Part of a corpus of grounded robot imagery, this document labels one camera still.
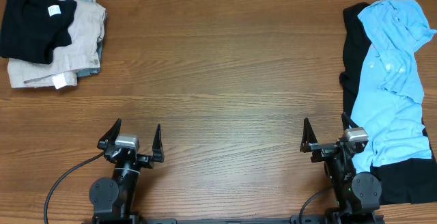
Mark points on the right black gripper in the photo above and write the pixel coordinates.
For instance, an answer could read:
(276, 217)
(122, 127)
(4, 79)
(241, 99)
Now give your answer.
(322, 149)

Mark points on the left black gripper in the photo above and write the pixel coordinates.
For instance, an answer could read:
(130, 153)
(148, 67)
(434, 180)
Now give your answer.
(147, 160)

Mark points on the light blue printed t-shirt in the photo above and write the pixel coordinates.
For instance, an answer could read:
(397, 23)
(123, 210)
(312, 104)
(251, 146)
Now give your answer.
(390, 93)

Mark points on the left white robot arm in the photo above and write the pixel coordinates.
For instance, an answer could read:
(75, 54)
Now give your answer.
(112, 198)

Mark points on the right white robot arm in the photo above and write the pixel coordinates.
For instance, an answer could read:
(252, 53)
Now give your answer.
(357, 194)

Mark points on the black garment on right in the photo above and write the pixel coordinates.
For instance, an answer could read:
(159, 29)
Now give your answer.
(410, 181)

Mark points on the folded beige shorts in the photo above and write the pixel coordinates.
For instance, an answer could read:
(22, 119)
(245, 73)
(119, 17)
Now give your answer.
(58, 74)

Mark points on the folded grey-blue garment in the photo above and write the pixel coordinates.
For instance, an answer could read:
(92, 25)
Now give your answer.
(89, 71)

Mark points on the folded black garment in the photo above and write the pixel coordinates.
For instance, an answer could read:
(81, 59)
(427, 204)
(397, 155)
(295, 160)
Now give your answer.
(32, 29)

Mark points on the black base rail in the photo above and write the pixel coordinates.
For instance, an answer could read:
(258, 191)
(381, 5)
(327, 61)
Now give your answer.
(232, 221)

